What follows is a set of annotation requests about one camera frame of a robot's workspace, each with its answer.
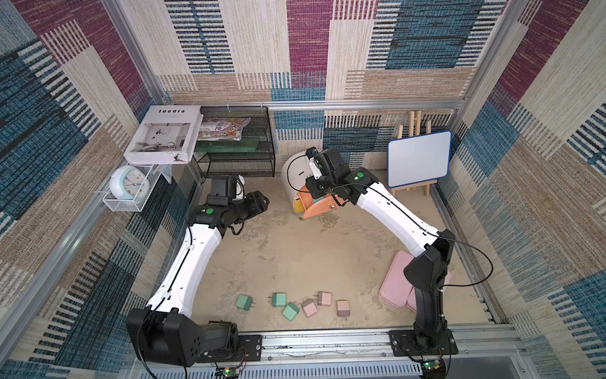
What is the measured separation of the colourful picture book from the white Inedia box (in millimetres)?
20

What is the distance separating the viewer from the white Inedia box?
0.71 meters

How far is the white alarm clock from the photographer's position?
631mm

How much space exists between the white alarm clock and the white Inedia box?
57 millimetres

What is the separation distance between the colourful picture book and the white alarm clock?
0.23 meters

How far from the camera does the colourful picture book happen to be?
0.83 meters
